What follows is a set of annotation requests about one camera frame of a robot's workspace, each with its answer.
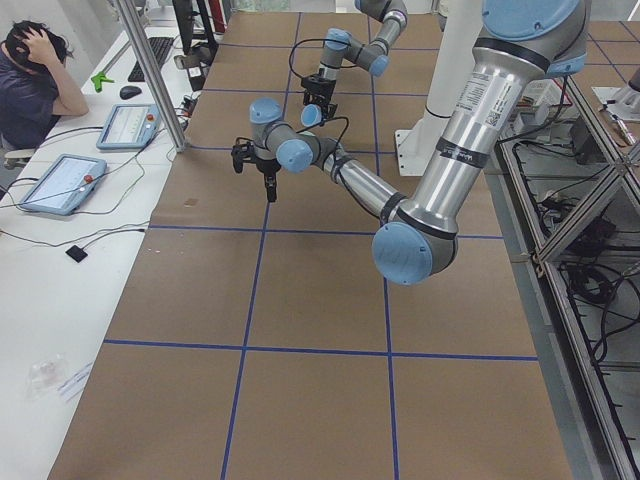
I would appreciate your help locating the clear plastic bag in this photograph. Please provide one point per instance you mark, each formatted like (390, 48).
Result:
(45, 376)

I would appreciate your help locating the aluminium side frame rail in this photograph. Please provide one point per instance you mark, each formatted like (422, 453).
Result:
(565, 176)

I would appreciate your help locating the seated person dark shirt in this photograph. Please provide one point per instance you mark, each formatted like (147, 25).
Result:
(36, 87)

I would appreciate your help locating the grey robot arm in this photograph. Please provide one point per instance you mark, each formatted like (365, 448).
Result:
(491, 51)
(339, 45)

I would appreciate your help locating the blue teach pendant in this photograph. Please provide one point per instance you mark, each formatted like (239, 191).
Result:
(129, 127)
(65, 185)

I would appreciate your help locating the near blue teach pendant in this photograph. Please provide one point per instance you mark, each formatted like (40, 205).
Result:
(65, 185)

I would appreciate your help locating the far blue teach pendant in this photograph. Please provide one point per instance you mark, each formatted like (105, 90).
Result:
(129, 127)

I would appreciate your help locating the green plastic tool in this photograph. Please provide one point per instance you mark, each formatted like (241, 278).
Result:
(99, 79)

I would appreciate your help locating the aluminium frame post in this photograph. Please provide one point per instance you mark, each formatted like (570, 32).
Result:
(144, 55)

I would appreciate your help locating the black computer mouse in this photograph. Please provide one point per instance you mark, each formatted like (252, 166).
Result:
(129, 91)

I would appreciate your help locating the brown paper table cover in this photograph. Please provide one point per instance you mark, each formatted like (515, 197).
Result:
(257, 340)

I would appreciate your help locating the small black square pad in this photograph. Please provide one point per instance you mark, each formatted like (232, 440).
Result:
(76, 253)

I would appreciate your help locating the black computer monitor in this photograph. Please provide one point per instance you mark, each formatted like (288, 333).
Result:
(186, 14)

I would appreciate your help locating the light blue plastic cup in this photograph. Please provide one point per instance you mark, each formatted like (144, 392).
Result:
(311, 115)

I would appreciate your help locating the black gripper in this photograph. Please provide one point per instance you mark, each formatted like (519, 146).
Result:
(266, 167)
(325, 90)

